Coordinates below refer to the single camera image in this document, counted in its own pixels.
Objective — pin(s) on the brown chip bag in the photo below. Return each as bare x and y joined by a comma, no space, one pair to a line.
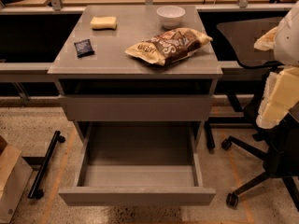
170,46

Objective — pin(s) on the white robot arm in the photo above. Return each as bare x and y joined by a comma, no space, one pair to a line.
286,45

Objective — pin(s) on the closed grey top drawer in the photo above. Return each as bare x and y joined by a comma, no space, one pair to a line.
136,107

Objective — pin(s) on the grey drawer cabinet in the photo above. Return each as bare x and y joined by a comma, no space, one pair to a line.
120,65

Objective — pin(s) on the open grey middle drawer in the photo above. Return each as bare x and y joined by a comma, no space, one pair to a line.
138,163

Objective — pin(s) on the small dark blue snack packet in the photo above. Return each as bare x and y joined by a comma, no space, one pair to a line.
84,48

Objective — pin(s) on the white bowl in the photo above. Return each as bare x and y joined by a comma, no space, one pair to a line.
170,16

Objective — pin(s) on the yellow sponge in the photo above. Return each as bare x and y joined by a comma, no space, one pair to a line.
98,23

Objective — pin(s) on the black office chair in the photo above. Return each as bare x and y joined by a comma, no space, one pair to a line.
268,111

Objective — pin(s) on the black caster leg bar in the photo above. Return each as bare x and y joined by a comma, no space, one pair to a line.
42,163

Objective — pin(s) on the cardboard box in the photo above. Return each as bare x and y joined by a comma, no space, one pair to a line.
14,175

